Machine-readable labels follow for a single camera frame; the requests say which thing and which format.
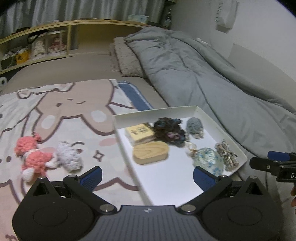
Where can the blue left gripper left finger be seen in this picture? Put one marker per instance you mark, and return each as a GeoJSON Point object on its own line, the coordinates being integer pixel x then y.
{"type": "Point", "coordinates": [91, 179]}

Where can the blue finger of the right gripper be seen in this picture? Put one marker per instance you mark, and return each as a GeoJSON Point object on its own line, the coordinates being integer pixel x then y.
{"type": "Point", "coordinates": [278, 156]}

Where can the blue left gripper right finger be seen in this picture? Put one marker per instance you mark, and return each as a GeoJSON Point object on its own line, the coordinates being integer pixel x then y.
{"type": "Point", "coordinates": [204, 179]}

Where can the floral silk pouch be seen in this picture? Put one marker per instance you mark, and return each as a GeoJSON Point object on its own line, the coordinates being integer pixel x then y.
{"type": "Point", "coordinates": [206, 158]}

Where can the white lavender crochet toy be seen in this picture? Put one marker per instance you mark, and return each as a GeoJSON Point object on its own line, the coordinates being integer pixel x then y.
{"type": "Point", "coordinates": [68, 157]}

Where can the grey crochet ball toy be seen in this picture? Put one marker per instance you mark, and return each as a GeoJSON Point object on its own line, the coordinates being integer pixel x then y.
{"type": "Point", "coordinates": [195, 128]}

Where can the pink white crochet doll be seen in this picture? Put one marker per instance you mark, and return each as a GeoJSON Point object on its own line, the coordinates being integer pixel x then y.
{"type": "Point", "coordinates": [35, 161]}

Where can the blue brown crochet scrunchie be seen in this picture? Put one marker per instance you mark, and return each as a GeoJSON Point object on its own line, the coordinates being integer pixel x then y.
{"type": "Point", "coordinates": [169, 130]}

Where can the white cardboard tray box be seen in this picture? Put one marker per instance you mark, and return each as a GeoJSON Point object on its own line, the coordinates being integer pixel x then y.
{"type": "Point", "coordinates": [170, 182]}

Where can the oval wooden box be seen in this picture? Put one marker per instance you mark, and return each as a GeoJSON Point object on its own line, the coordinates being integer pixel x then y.
{"type": "Point", "coordinates": [150, 152]}

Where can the cartoon animal print blanket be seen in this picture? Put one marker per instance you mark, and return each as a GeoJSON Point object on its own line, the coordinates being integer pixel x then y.
{"type": "Point", "coordinates": [79, 113]}

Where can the yellow patterned small box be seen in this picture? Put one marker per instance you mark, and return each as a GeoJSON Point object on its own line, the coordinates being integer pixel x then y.
{"type": "Point", "coordinates": [140, 134]}

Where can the grey quilted comforter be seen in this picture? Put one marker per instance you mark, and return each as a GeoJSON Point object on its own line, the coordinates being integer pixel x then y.
{"type": "Point", "coordinates": [185, 72]}

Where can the beige fluffy pillow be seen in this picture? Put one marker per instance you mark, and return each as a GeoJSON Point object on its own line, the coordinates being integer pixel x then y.
{"type": "Point", "coordinates": [124, 59]}

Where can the red doll in clear case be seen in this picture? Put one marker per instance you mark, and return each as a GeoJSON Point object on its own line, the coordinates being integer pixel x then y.
{"type": "Point", "coordinates": [56, 43]}

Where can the yellow bag on shelf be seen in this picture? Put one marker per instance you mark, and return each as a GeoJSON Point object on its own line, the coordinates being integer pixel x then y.
{"type": "Point", "coordinates": [22, 56]}

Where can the wooden headboard shelf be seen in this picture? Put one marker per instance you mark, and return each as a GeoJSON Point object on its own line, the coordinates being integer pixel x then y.
{"type": "Point", "coordinates": [89, 36]}

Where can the dark glass bottle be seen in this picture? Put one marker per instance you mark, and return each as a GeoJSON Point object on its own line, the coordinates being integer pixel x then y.
{"type": "Point", "coordinates": [167, 20]}

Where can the tissue box on headboard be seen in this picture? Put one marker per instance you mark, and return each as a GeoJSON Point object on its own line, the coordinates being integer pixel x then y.
{"type": "Point", "coordinates": [138, 18]}

